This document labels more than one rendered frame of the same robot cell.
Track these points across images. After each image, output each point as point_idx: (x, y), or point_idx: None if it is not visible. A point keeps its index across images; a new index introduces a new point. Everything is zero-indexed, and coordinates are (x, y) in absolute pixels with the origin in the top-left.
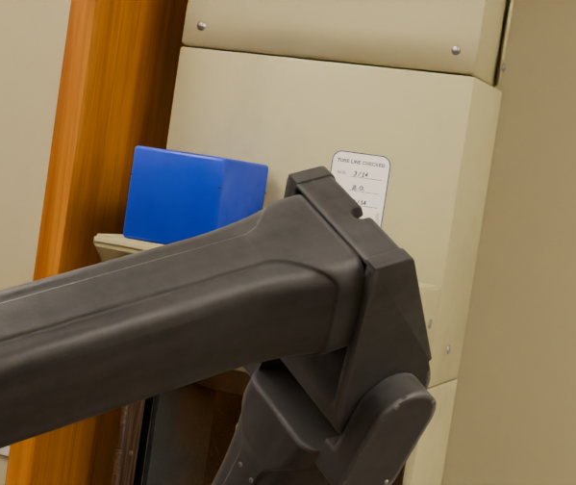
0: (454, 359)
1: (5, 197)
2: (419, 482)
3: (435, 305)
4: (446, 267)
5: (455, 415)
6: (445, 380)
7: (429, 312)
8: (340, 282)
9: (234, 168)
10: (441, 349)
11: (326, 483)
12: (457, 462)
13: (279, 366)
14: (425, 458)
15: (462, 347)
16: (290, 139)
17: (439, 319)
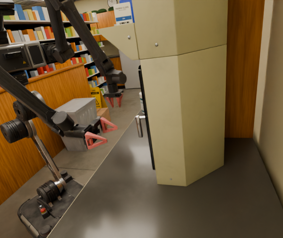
0: (167, 47)
1: None
2: (152, 90)
3: (130, 30)
4: (134, 14)
5: None
6: (160, 56)
7: (125, 33)
8: None
9: (124, 1)
10: (148, 45)
11: None
12: None
13: None
14: (153, 82)
15: (175, 43)
16: None
17: (139, 34)
